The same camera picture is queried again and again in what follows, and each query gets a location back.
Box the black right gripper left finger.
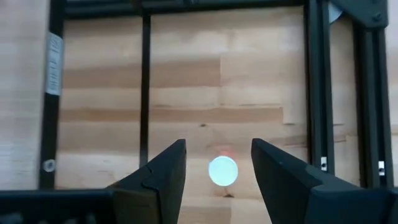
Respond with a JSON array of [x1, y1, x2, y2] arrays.
[[107, 138, 187, 224]]

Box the wooden shelf black metal legs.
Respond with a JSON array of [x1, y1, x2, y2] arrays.
[[0, 0, 152, 190]]

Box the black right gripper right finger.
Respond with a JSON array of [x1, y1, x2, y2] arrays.
[[251, 138, 326, 224]]

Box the black aluminium table frame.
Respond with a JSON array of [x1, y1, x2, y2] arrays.
[[65, 0, 396, 190]]

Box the red pill bottle white cap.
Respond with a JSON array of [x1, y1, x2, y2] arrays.
[[207, 150, 239, 188]]

